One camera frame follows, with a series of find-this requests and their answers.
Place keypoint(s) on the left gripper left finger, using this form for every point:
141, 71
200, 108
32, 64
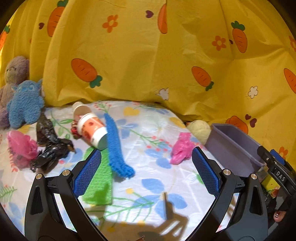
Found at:
43, 220

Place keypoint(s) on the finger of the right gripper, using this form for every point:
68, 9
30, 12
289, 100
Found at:
277, 156
266, 156

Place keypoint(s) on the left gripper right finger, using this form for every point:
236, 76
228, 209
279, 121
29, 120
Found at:
249, 219

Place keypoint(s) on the grey plastic trash bin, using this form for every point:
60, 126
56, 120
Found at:
234, 149

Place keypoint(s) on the black plastic bag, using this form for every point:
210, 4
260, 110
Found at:
55, 148

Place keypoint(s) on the large pink plastic bag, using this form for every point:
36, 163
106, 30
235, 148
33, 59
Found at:
23, 149

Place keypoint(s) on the small pink plastic bag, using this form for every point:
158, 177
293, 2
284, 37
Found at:
182, 149

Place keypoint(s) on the blue knitted strip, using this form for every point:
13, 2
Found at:
116, 160

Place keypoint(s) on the orange printed paper cup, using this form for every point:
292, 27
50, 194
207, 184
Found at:
93, 131

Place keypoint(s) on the small white paper cup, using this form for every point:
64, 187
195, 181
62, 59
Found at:
79, 110

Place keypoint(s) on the yellow tissue pack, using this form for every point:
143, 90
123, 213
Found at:
271, 186

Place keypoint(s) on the cream plush toy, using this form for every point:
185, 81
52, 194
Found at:
200, 129

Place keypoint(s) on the floral plastic bed sheet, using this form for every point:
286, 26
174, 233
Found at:
147, 133

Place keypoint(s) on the yellow carrot print curtain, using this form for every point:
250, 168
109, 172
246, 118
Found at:
219, 61

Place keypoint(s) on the blue plush monster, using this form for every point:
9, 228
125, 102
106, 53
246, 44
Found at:
26, 104

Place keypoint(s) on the purple teddy bear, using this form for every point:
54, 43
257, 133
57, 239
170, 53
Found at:
16, 72

